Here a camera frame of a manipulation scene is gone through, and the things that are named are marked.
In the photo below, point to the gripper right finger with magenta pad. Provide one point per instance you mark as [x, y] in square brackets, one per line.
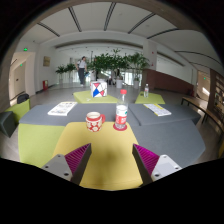
[151, 166]

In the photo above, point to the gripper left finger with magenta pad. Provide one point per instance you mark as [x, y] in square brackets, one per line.
[71, 166]

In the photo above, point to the clear water bottle red cap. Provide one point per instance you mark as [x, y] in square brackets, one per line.
[121, 110]

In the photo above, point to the small distant water bottle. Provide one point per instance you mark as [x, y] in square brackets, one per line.
[146, 90]

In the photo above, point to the round red coaster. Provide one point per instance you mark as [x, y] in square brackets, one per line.
[119, 129]

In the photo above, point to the red floral ceramic mug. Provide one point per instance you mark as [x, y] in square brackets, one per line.
[94, 121]

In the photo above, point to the yellow booklet on right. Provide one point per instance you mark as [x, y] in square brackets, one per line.
[158, 110]

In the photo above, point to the open magazine on left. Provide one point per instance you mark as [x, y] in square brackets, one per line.
[62, 109]

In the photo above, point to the long wooden bench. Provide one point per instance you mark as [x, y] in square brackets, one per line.
[207, 113]

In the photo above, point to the white cube with coloured triangles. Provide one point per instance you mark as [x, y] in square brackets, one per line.
[98, 89]

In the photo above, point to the dark office chair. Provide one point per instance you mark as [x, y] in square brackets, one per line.
[22, 98]

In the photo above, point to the red fire extinguisher box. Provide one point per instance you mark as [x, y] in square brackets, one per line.
[45, 84]

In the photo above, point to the brown reception counter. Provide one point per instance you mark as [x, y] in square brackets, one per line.
[162, 81]

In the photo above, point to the potted plant far left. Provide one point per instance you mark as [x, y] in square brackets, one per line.
[61, 70]

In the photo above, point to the walking person in white shirt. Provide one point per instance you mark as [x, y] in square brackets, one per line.
[82, 69]

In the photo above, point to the potted plant right white pot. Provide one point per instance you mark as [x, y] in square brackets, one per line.
[138, 62]

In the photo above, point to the potted plant in white pot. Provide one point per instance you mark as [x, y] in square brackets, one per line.
[118, 64]

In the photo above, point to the framed wall picture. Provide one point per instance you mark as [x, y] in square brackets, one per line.
[46, 61]

